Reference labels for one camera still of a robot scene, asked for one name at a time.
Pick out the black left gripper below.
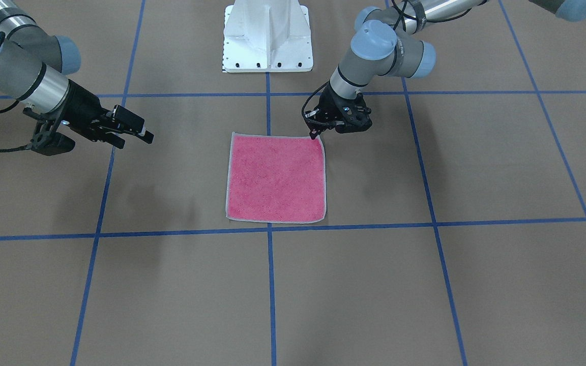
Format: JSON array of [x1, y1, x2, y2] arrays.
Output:
[[311, 86, 372, 140]]

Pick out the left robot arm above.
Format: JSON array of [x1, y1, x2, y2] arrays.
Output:
[[301, 1, 483, 139]]

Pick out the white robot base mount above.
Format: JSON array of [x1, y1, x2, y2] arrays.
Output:
[[222, 1, 314, 73]]

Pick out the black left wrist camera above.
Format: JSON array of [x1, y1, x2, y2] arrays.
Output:
[[302, 107, 336, 134]]

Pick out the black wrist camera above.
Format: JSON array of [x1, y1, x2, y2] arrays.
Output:
[[23, 107, 75, 156], [302, 107, 336, 134]]

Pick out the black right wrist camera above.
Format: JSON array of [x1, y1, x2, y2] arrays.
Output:
[[23, 107, 75, 156]]

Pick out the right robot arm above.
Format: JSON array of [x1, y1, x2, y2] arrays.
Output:
[[0, 1, 154, 156]]

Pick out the pink and grey towel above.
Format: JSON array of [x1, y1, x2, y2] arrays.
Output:
[[225, 132, 327, 223]]

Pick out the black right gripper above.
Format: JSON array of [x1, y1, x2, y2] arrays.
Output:
[[61, 80, 154, 149]]

